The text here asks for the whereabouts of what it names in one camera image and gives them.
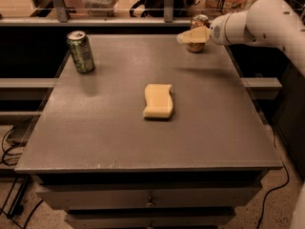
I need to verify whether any green soda can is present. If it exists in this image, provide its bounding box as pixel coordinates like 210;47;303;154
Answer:
67;31;95;73

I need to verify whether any orange soda can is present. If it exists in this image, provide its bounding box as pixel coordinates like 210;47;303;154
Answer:
187;14;210;52

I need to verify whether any grey drawer cabinet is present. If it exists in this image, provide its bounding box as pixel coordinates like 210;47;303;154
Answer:
13;32;284;229

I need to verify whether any yellow sponge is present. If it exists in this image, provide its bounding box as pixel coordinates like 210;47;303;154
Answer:
143;84;173;118

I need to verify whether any upper grey drawer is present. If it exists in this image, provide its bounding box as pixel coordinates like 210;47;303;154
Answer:
37;182;261;210

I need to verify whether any black cables left floor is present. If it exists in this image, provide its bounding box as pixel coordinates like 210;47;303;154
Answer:
0;117;44;229

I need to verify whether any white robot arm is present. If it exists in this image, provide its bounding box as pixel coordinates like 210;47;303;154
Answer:
176;0;305;76

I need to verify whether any dark bag behind railing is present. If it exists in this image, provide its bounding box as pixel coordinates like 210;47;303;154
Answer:
130;0;198;17

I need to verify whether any lower grey drawer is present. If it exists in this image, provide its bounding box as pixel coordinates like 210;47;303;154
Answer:
65;208;235;229

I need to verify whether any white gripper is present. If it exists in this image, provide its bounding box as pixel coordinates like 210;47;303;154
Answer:
176;10;248;45

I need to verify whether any clear plastic container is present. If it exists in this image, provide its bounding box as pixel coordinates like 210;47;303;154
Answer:
82;0;118;17

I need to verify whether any grey drawer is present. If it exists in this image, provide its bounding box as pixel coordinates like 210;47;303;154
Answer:
65;208;235;229
37;182;261;210

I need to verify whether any black cable right floor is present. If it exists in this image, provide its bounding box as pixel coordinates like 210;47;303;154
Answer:
255;124;291;229

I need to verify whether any metal railing frame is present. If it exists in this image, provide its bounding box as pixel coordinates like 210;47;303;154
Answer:
0;0;305;28

